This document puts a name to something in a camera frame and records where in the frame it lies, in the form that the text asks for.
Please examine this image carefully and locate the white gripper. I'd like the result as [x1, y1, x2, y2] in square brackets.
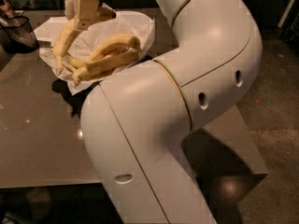
[64, 0, 99, 30]

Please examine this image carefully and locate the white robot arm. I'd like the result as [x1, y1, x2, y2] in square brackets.
[80, 0, 263, 224]

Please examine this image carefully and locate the white bowl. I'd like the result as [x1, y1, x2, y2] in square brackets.
[54, 11, 156, 82]

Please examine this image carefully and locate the white crumpled paper liner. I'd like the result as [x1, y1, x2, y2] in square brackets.
[34, 10, 155, 95]

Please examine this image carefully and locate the dark mesh basket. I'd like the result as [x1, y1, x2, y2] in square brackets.
[0, 16, 39, 53]

